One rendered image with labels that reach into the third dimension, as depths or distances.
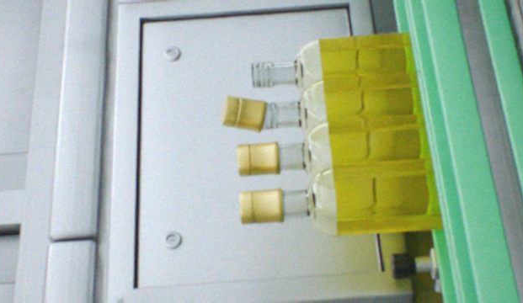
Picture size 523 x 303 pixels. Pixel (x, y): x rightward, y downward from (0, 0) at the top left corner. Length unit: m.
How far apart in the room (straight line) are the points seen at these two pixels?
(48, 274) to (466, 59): 0.53
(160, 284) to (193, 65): 0.32
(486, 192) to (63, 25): 0.74
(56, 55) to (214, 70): 0.22
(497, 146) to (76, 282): 0.51
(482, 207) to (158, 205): 0.45
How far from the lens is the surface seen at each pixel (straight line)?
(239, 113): 1.13
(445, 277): 1.08
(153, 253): 1.21
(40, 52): 1.46
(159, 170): 1.28
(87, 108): 1.35
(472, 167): 0.95
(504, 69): 1.02
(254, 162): 1.10
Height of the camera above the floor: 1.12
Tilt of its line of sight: 1 degrees up
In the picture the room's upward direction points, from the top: 94 degrees counter-clockwise
